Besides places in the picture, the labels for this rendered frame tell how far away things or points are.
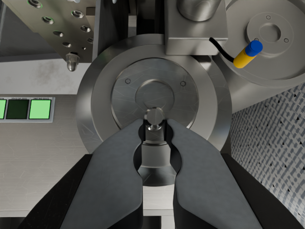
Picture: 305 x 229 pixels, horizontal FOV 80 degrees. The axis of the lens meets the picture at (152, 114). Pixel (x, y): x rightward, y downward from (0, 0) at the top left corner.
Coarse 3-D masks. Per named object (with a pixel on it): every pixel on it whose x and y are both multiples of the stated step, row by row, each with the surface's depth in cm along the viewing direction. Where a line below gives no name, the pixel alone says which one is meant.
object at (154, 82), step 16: (144, 64) 16; (160, 64) 16; (176, 64) 16; (128, 80) 16; (144, 80) 16; (160, 80) 16; (176, 80) 16; (192, 80) 16; (112, 96) 15; (128, 96) 15; (144, 96) 15; (160, 96) 15; (176, 96) 15; (192, 96) 15; (112, 112) 15; (128, 112) 15; (144, 112) 15; (176, 112) 15; (192, 112) 15
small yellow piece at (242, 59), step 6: (216, 42) 14; (252, 42) 11; (258, 42) 11; (222, 48) 14; (246, 48) 11; (252, 48) 11; (258, 48) 11; (222, 54) 14; (228, 54) 14; (240, 54) 12; (246, 54) 12; (252, 54) 11; (234, 60) 13; (240, 60) 12; (246, 60) 12; (240, 66) 13
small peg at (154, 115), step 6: (150, 108) 12; (156, 108) 12; (150, 114) 12; (156, 114) 12; (162, 114) 12; (150, 120) 12; (156, 120) 12; (162, 120) 12; (150, 126) 12; (156, 126) 12
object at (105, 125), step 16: (144, 48) 17; (160, 48) 18; (112, 64) 17; (128, 64) 17; (192, 64) 17; (96, 80) 17; (112, 80) 17; (208, 80) 17; (96, 96) 16; (208, 96) 17; (96, 112) 16; (208, 112) 16; (96, 128) 16; (112, 128) 16; (192, 128) 16; (208, 128) 16; (144, 144) 16; (144, 160) 16; (160, 160) 16
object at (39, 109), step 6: (36, 102) 50; (42, 102) 50; (48, 102) 50; (36, 108) 49; (42, 108) 50; (48, 108) 50; (30, 114) 49; (36, 114) 49; (42, 114) 49; (48, 114) 49
